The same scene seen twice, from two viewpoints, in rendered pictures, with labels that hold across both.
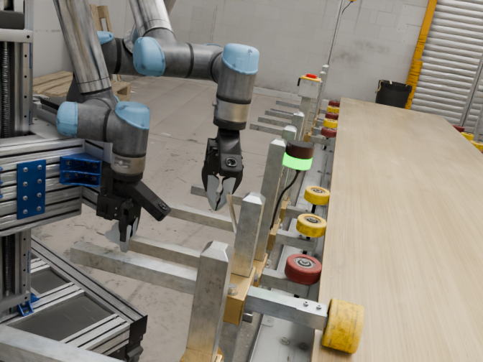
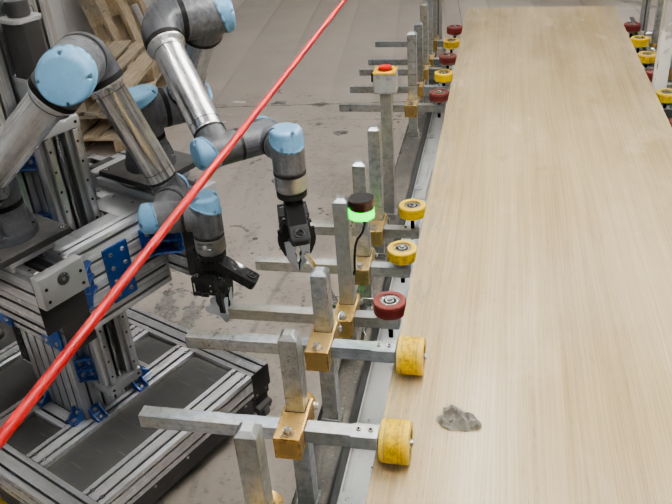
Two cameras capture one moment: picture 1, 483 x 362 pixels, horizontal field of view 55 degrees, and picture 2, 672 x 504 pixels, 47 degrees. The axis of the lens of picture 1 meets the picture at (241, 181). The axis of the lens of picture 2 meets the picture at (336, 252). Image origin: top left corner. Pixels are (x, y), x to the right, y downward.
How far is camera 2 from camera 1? 83 cm
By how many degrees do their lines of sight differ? 12
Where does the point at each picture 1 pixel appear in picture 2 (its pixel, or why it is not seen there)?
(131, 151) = (211, 236)
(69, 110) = (147, 213)
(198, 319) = (287, 380)
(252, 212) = (320, 283)
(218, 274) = (292, 350)
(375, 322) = (447, 345)
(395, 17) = not seen: outside the picture
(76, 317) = (193, 381)
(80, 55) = (141, 154)
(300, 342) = not seen: hidden behind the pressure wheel
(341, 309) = (404, 344)
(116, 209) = (210, 286)
